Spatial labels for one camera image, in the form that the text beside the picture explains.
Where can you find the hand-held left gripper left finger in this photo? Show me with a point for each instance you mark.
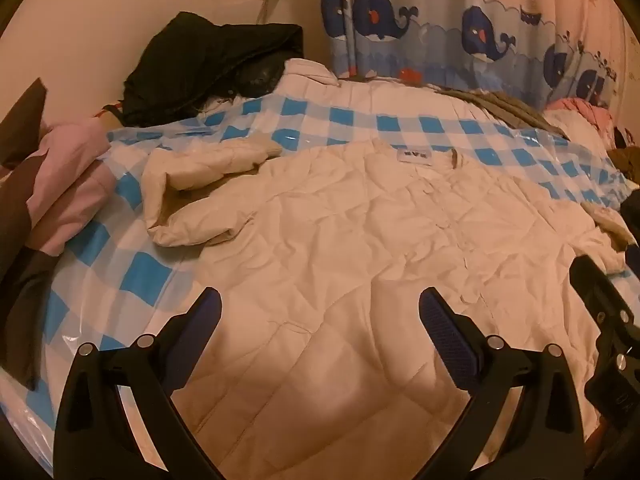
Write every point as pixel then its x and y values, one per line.
pixel 207 310

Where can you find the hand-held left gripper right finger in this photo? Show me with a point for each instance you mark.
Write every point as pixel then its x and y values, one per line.
pixel 445 330

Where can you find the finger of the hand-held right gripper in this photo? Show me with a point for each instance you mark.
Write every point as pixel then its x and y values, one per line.
pixel 595 290

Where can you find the white quilted jacket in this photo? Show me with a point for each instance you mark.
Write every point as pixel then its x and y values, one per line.
pixel 350 260

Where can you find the dark clothes pile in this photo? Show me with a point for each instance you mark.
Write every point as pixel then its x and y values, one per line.
pixel 627 160

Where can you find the blue checkered plastic sheet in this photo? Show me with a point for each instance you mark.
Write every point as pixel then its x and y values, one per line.
pixel 125 270

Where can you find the pink crumpled cloth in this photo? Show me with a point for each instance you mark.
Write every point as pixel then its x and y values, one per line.
pixel 585 110

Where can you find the pink garment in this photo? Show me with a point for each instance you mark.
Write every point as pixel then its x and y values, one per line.
pixel 70 170

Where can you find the olive grey cloth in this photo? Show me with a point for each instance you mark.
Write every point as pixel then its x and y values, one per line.
pixel 510 105

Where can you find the black jacket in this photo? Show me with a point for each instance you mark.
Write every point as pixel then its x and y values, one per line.
pixel 200 60

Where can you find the white pleated bedsheet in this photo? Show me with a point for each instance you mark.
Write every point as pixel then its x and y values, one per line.
pixel 310 72

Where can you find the whale print curtain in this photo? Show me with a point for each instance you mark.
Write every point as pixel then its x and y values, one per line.
pixel 450 60

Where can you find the brown garment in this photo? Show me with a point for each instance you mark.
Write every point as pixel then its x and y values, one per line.
pixel 20 110

